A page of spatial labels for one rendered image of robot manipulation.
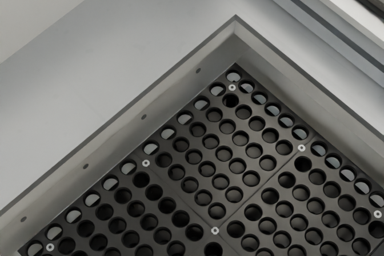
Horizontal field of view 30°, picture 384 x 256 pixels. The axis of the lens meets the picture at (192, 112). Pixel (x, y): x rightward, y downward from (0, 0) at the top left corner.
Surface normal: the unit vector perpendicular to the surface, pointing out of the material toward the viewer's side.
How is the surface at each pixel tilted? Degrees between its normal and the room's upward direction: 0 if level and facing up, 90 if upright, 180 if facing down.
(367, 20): 0
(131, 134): 90
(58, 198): 90
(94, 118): 0
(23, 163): 0
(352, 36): 90
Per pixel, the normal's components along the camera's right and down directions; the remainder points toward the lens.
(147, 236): -0.02, -0.46
